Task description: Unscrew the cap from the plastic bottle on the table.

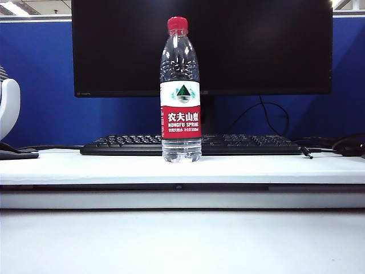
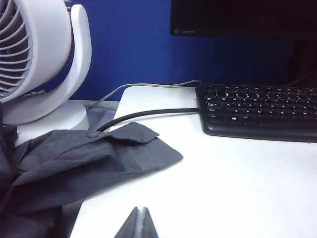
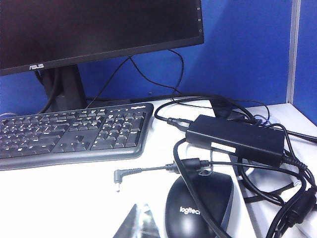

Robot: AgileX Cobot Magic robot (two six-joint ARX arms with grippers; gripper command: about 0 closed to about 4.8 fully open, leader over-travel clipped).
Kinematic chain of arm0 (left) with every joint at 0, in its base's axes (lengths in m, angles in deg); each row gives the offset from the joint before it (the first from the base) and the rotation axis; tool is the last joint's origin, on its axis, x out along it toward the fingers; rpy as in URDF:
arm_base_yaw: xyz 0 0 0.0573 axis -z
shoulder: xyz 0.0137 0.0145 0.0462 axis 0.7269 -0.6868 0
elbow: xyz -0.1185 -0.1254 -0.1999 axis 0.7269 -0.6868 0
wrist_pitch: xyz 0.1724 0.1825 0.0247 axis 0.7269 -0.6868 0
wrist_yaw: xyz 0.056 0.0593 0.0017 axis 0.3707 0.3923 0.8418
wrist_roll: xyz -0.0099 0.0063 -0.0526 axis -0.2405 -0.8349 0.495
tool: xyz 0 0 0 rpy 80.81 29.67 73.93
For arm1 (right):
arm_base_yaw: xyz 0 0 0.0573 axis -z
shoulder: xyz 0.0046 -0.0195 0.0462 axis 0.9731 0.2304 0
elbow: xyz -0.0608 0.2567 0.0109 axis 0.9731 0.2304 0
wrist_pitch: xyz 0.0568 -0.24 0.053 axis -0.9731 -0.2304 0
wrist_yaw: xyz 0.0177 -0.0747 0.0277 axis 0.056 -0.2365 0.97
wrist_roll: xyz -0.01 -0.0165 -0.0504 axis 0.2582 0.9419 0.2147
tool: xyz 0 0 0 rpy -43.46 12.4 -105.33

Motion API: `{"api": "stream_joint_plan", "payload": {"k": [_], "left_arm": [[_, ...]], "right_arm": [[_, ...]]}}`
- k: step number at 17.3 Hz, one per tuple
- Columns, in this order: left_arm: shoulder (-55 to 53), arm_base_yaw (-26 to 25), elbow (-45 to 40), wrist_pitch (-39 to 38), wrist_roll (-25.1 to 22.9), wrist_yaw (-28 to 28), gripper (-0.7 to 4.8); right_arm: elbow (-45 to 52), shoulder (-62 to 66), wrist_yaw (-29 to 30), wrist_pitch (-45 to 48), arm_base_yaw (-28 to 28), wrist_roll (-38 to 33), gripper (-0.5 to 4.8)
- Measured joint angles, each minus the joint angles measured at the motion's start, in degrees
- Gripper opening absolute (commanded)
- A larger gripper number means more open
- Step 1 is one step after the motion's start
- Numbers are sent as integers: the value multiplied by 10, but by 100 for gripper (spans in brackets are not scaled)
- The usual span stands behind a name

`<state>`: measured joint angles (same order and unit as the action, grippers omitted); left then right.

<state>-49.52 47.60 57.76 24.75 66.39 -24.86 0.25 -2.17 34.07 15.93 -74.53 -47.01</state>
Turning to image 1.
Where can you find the red plastic bottle cap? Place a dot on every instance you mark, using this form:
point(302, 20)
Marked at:
point(177, 23)

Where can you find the white desk fan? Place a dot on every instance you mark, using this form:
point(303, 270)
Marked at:
point(10, 108)

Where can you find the black computer keyboard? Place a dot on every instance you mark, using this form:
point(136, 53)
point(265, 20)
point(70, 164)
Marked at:
point(128, 142)

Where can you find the black power adapter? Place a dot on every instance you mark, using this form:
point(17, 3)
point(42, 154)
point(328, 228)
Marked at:
point(352, 151)

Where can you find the black computer monitor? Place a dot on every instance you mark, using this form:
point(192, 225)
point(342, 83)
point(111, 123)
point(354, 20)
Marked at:
point(114, 42)

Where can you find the black monitor stand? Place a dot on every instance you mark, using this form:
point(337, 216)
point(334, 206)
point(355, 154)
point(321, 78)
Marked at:
point(208, 114)

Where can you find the dark grey cloth shirt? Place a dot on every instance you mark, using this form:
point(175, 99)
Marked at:
point(17, 155)

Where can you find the clear plastic water bottle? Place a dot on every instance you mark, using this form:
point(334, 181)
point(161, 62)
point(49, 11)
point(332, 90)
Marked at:
point(179, 114)

